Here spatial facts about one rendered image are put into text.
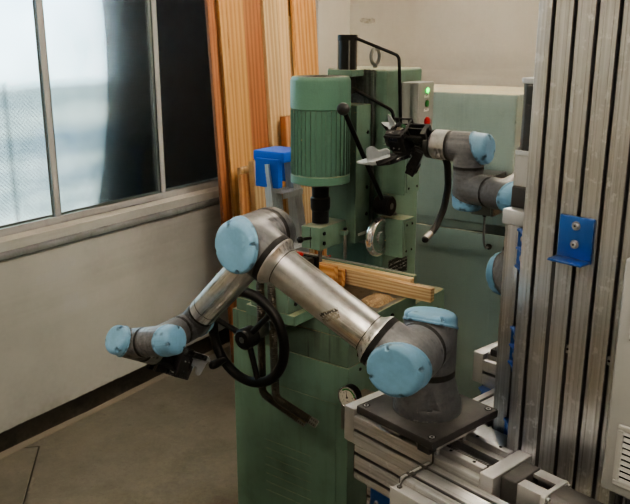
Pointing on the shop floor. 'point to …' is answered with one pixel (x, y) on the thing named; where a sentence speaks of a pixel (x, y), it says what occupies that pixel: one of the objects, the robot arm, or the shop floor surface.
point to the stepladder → (279, 156)
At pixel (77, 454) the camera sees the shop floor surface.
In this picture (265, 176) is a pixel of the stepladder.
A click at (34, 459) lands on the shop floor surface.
